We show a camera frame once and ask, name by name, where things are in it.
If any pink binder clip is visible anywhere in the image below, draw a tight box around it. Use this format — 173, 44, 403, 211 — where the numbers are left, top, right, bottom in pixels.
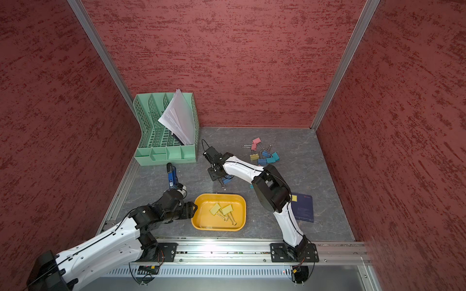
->
243, 143, 257, 151
252, 138, 263, 150

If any teal binder clip far right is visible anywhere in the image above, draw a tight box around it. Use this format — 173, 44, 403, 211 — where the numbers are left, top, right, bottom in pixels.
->
272, 152, 280, 161

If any pale yellow binder clip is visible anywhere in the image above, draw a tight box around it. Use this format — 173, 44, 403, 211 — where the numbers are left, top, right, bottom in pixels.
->
221, 204, 237, 226

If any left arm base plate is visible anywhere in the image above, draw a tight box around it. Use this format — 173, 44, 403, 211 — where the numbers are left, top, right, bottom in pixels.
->
137, 242, 178, 264

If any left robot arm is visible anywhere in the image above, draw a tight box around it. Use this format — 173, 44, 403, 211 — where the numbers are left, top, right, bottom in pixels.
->
26, 189, 198, 291

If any green file organizer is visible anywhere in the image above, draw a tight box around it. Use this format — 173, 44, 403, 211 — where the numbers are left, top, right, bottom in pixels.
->
133, 93, 200, 166

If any yellow plastic storage box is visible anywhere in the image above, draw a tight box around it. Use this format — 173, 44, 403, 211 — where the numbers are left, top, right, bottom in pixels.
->
191, 194, 246, 232

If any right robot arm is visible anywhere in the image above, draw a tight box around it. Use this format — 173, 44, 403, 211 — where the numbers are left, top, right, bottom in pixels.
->
203, 146, 309, 261

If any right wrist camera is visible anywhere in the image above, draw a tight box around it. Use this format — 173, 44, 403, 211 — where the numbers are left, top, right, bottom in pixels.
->
203, 146, 223, 163

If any aluminium front rail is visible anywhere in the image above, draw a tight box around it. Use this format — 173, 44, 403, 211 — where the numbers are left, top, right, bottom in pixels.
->
157, 237, 373, 266

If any white paper stack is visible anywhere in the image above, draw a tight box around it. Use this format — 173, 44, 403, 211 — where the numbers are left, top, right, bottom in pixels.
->
158, 89, 195, 145

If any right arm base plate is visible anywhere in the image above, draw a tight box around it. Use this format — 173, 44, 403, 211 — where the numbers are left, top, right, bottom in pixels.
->
269, 241, 320, 263

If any blue black stapler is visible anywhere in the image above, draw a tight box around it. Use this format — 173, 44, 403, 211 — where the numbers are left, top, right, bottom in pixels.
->
166, 163, 178, 189

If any dark blue notebook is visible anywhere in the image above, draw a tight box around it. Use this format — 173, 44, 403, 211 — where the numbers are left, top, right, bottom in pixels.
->
291, 193, 314, 223

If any blue binder clip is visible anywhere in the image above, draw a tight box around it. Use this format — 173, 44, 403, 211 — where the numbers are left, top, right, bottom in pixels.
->
220, 175, 234, 187
257, 158, 268, 166
262, 144, 273, 158

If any pink binder clip top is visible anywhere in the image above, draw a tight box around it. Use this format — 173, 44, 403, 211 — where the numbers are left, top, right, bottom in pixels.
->
252, 138, 263, 150

